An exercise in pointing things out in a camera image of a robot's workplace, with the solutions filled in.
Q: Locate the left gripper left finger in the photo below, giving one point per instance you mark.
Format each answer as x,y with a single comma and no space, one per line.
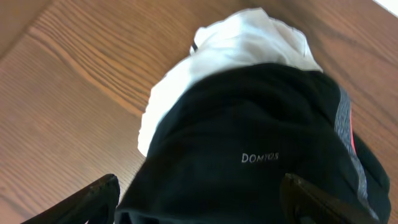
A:
94,204

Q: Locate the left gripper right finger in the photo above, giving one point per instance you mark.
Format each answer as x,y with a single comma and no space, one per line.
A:
303,202

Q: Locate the black leggings with coral waistband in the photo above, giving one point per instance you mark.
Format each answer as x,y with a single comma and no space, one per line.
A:
221,152

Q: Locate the white t-shirt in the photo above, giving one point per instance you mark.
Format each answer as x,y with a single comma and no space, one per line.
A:
245,38

